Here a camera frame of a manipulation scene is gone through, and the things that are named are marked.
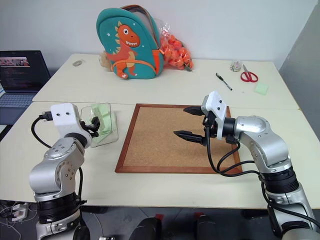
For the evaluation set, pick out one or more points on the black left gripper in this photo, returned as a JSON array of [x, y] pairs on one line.
[[86, 127]]

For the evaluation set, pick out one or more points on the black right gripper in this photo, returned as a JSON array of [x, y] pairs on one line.
[[210, 127]]

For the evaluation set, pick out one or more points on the green paper note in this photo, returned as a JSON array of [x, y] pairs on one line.
[[103, 117]]

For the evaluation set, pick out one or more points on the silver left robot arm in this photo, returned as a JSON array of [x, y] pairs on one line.
[[53, 172]]

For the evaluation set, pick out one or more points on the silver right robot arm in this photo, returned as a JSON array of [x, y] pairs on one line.
[[270, 150]]

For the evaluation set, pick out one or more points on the wood framed cork board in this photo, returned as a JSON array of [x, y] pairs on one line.
[[160, 145]]

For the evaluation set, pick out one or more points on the green sticky note pad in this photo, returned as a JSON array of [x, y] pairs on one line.
[[261, 88]]

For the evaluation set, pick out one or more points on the clear plastic container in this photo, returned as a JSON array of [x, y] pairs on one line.
[[110, 136]]

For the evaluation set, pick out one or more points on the black pen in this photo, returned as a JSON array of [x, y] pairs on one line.
[[224, 81]]

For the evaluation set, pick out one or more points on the small grey flat object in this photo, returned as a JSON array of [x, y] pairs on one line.
[[77, 63]]

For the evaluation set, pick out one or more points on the beige plush toy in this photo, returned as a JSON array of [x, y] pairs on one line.
[[105, 60]]

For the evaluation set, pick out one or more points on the bag of orange fruits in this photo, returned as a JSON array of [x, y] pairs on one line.
[[176, 53]]

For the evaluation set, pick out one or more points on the small clear tape roll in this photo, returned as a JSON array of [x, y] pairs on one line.
[[236, 66]]

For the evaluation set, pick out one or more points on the dark laptop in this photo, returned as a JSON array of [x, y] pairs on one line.
[[22, 72]]

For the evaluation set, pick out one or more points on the teal dinosaur backpack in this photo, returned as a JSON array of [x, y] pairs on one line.
[[127, 42]]

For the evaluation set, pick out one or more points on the dark rounded shape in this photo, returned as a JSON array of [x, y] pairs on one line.
[[146, 228]]

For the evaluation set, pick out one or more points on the white power strip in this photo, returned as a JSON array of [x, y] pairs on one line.
[[19, 212]]

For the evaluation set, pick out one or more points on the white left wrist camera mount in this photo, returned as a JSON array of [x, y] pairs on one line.
[[66, 118]]

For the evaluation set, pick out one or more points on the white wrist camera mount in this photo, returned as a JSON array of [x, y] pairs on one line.
[[66, 118], [217, 105]]

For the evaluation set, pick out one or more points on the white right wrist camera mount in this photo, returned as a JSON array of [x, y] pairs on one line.
[[217, 105]]

